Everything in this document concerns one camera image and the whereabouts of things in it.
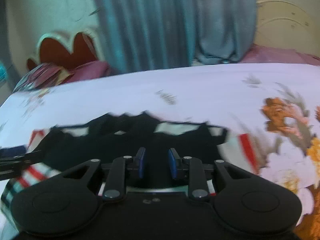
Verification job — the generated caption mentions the white striped small garment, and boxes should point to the white striped small garment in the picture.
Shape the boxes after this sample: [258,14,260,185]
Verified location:
[0,110,261,205]

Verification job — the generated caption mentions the magenta pillow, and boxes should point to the magenta pillow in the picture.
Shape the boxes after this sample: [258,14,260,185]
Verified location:
[63,61,114,84]

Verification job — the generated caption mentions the floral white bed sheet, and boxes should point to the floral white bed sheet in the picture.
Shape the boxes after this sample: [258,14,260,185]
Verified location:
[1,63,319,239]

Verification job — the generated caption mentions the red scalloped headboard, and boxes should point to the red scalloped headboard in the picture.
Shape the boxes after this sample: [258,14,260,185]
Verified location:
[26,27,105,70]

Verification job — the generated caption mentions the blue-grey curtain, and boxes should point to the blue-grey curtain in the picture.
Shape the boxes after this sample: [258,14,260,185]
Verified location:
[94,0,256,74]

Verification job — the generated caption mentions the cream wardrobe door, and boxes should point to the cream wardrobe door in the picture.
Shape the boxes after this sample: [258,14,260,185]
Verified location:
[254,0,319,56]

